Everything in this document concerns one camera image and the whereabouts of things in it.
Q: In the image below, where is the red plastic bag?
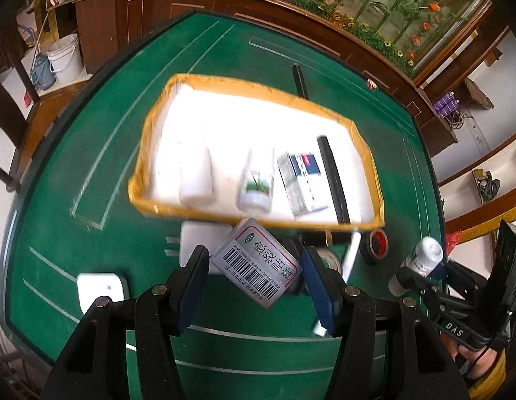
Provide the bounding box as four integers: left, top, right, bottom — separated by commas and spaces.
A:
445, 229, 463, 255

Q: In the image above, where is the black tape roll red label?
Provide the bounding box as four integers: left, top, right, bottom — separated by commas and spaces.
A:
360, 229, 390, 264

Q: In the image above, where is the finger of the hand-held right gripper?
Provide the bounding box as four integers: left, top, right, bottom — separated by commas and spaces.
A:
393, 264, 440, 301
433, 258, 477, 297

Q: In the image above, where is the white barcode medicine box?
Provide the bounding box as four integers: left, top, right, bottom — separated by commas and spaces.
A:
210, 217, 304, 310

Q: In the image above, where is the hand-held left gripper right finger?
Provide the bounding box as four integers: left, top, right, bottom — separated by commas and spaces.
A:
300, 247, 471, 400

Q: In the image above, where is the white plastic bucket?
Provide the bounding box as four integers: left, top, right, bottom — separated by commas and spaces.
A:
47, 33, 84, 84

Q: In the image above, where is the grey watering can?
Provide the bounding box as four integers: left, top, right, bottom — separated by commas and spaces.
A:
29, 53, 56, 91

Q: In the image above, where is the white bottle green label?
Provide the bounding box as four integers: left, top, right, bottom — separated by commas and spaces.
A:
237, 147, 275, 213

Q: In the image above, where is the wooden lattice chair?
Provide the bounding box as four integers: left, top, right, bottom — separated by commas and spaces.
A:
0, 321, 37, 400

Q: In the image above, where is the curved wooden counter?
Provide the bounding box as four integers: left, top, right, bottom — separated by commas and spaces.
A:
45, 0, 459, 155

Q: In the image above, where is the black tape roll tan core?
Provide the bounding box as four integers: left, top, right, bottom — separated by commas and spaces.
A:
316, 247, 346, 284

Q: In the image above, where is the black bar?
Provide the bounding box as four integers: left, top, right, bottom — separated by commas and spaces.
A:
292, 64, 311, 101

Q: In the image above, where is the black round device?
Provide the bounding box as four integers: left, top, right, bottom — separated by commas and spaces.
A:
279, 233, 325, 259

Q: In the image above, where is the white foam tray yellow tape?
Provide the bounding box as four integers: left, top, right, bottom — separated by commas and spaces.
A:
128, 74, 385, 234

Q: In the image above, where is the small white bottle dark label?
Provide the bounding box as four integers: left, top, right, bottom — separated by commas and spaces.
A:
388, 236, 444, 296

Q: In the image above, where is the thin black rod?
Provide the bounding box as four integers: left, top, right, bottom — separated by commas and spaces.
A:
317, 135, 351, 226

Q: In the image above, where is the dark wooden chair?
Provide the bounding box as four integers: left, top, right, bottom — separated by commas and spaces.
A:
0, 33, 42, 192

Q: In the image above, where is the person's right forearm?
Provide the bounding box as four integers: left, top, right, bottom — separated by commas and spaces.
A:
466, 350, 516, 400

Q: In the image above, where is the person's right hand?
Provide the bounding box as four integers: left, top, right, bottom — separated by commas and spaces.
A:
443, 335, 498, 382

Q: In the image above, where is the white smart plug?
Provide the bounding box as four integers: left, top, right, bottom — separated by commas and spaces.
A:
76, 273, 130, 315

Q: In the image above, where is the white power adapter with prongs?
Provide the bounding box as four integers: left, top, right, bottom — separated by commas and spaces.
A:
165, 221, 235, 273

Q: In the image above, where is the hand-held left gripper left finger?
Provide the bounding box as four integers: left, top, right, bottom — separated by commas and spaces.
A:
43, 245, 210, 400

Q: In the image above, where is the purple bottle pack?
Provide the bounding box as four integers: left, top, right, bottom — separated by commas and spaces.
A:
432, 92, 459, 118

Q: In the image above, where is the blue and white box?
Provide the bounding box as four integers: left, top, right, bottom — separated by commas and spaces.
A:
278, 151, 330, 221

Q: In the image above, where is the plain white bottle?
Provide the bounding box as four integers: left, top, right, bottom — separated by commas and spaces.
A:
178, 146, 214, 206

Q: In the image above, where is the white marker pen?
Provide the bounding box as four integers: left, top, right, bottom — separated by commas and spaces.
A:
314, 231, 363, 337

